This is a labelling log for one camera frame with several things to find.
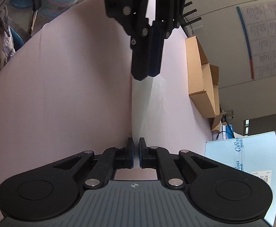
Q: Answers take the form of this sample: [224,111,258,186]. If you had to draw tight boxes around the wall poster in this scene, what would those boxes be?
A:
[235,0,276,80]

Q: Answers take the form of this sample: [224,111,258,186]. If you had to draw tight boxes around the blue tissue box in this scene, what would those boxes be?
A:
[219,124,235,140]

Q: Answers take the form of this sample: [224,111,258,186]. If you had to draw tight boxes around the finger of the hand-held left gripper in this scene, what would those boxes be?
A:
[149,20,180,77]
[115,16,153,81]

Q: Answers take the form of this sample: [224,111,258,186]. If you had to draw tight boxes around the window with blind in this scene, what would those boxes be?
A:
[243,110,276,136]

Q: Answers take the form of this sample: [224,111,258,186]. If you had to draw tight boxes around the black router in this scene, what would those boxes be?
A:
[182,1,202,27]

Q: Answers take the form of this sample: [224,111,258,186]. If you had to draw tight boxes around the brown cardboard box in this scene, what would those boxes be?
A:
[185,35,223,133]

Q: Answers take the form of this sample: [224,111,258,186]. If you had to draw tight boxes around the labelled light blue carton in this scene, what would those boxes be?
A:
[204,130,276,220]

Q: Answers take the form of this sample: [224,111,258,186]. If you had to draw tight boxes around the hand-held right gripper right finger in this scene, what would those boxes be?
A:
[139,137,217,188]

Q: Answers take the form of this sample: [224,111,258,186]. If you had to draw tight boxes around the black chair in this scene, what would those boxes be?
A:
[9,0,42,52]

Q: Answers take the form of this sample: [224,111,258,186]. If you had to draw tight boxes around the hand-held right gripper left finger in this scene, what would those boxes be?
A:
[53,137,135,189]

